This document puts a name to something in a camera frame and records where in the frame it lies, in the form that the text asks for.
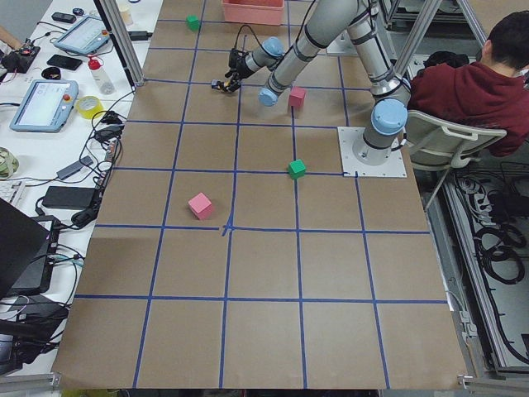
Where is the aluminium frame post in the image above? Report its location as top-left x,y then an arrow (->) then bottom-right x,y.
93,0 -> 145,88

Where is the green cube near arm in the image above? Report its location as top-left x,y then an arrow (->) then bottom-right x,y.
288,159 -> 307,180

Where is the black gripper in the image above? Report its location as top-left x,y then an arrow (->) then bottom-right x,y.
226,48 -> 253,85

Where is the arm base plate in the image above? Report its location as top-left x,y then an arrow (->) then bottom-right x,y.
337,127 -> 407,178

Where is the white office chair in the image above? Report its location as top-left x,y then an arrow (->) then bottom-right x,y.
405,110 -> 507,211

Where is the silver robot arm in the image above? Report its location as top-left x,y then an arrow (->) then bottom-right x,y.
212,1 -> 411,108

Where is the pink cube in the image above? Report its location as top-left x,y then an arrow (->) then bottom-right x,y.
188,192 -> 214,220
288,86 -> 307,109

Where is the person in red hoodie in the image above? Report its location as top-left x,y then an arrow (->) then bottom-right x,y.
407,10 -> 528,157

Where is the green cube near bin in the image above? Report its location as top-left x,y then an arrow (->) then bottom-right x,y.
186,14 -> 201,31

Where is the near teach pendant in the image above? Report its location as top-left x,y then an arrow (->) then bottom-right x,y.
10,79 -> 79,133

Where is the pink plastic bin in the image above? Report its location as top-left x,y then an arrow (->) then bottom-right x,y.
222,0 -> 284,26

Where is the clear bottle red cap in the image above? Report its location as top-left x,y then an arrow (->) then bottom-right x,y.
88,55 -> 115,95

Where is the black laptop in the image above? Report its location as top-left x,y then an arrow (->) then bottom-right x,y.
1,200 -> 60,299

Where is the pink cube centre front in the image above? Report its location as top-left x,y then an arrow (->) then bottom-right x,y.
288,86 -> 307,109

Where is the black smartphone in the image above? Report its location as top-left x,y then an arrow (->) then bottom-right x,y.
46,55 -> 83,71

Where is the yellow tape roll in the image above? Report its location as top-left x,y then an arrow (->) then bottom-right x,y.
74,96 -> 105,120

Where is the pink cube far left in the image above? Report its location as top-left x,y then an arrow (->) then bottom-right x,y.
188,192 -> 214,220

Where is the black power adapter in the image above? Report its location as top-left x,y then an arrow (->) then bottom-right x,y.
42,186 -> 95,209

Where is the teach pendant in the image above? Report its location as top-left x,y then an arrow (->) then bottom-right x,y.
10,79 -> 79,133
54,16 -> 110,55

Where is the far teach pendant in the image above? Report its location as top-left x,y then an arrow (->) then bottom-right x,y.
54,16 -> 110,55

